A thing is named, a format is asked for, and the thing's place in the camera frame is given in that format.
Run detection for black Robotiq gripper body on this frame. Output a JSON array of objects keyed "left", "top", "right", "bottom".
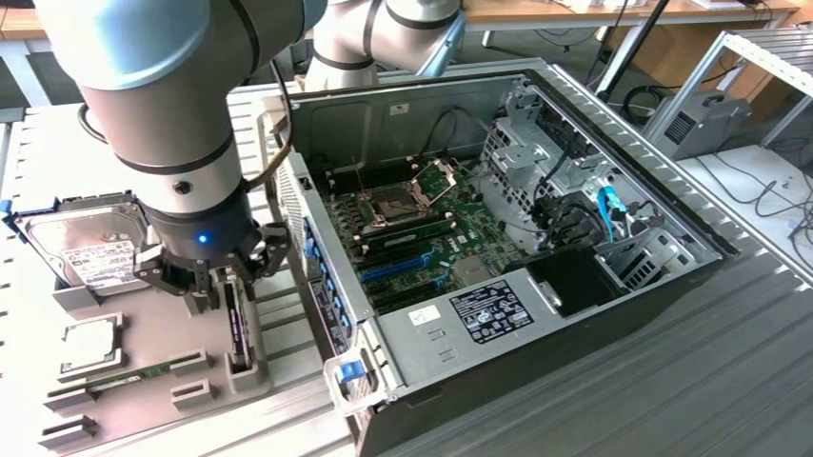
[{"left": 148, "top": 189, "right": 263, "bottom": 263}]

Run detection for graphics card with silver bracket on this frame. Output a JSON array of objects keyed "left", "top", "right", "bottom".
[{"left": 212, "top": 266, "right": 255, "bottom": 375}]

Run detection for grey parts rack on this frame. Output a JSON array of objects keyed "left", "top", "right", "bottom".
[{"left": 36, "top": 264, "right": 274, "bottom": 451}]

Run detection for silver hard disk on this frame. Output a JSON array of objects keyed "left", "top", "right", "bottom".
[{"left": 15, "top": 202, "right": 154, "bottom": 296}]

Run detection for silver CPU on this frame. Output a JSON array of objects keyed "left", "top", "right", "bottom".
[{"left": 61, "top": 319, "right": 122, "bottom": 375}]

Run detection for blue expansion slot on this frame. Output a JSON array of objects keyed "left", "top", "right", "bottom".
[{"left": 358, "top": 251, "right": 433, "bottom": 285}]

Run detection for black installed RAM stick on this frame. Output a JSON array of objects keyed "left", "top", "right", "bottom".
[{"left": 360, "top": 216, "right": 458, "bottom": 253}]

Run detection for green RAM stick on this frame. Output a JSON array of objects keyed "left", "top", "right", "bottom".
[{"left": 85, "top": 364, "right": 176, "bottom": 394}]

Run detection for CPU socket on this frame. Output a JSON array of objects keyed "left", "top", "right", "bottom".
[{"left": 358, "top": 183, "right": 421, "bottom": 225}]

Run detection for blue disk caddy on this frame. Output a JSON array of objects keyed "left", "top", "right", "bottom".
[{"left": 0, "top": 187, "right": 148, "bottom": 228}]

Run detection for green Dell motherboard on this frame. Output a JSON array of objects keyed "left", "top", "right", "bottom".
[{"left": 320, "top": 159, "right": 510, "bottom": 315}]

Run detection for silver power supply unit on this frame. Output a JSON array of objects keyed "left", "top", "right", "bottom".
[{"left": 374, "top": 270, "right": 561, "bottom": 389}]

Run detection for silver chipset heatsink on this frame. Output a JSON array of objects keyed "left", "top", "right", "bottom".
[{"left": 454, "top": 259, "right": 501, "bottom": 287}]

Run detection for metal socket cover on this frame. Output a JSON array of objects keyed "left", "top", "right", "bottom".
[{"left": 409, "top": 159, "right": 462, "bottom": 204}]

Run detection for silver drive cage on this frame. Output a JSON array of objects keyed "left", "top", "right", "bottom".
[{"left": 481, "top": 78, "right": 725, "bottom": 291}]

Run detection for open grey PC case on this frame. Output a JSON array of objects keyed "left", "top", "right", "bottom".
[{"left": 251, "top": 56, "right": 745, "bottom": 457}]

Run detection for long wooden desk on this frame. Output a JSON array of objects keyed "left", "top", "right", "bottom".
[{"left": 466, "top": 0, "right": 802, "bottom": 49}]

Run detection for grey box device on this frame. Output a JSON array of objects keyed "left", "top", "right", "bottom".
[{"left": 660, "top": 89, "right": 754, "bottom": 161}]

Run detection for black tripod pole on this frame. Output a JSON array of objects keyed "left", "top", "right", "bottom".
[{"left": 593, "top": 0, "right": 674, "bottom": 104}]

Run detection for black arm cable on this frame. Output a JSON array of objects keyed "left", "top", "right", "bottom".
[{"left": 77, "top": 61, "right": 303, "bottom": 188}]

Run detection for thin black wire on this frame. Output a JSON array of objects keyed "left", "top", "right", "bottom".
[{"left": 425, "top": 108, "right": 491, "bottom": 158}]

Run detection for black power wire bundle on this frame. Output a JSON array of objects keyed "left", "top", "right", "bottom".
[{"left": 533, "top": 192, "right": 602, "bottom": 247}]

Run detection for blue SATA wire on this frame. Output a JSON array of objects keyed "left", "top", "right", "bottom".
[{"left": 595, "top": 185, "right": 627, "bottom": 244}]

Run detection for coiled black cable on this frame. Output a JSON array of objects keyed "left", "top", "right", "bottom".
[{"left": 621, "top": 84, "right": 669, "bottom": 119}]

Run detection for aluminium slatted frame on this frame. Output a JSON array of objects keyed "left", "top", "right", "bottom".
[{"left": 641, "top": 27, "right": 813, "bottom": 149}]

